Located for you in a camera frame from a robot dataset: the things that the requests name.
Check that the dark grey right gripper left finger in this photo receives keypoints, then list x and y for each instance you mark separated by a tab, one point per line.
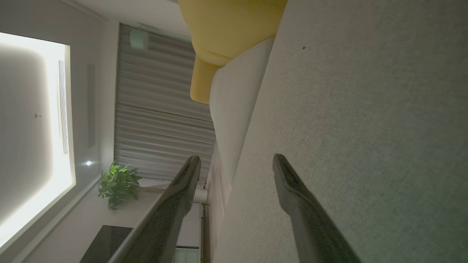
161	226

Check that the small yellow pillow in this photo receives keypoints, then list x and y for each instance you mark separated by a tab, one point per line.
201	84

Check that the large yellow pillow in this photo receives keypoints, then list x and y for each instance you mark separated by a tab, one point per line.
226	29

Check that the small grey sofa cushion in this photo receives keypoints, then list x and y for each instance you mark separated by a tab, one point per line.
234	102

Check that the green leafy houseplant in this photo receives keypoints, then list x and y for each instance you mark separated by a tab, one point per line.
117	184

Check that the white plant pot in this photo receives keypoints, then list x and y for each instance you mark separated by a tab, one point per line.
200	196

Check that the grey pleated curtain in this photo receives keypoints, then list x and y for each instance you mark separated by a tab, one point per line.
157	109

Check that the black glossy panel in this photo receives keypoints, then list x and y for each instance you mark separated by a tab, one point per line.
106	244

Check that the pale green round lamp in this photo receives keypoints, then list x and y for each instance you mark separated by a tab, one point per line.
139	39

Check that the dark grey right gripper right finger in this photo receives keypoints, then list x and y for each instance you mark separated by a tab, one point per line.
310	226

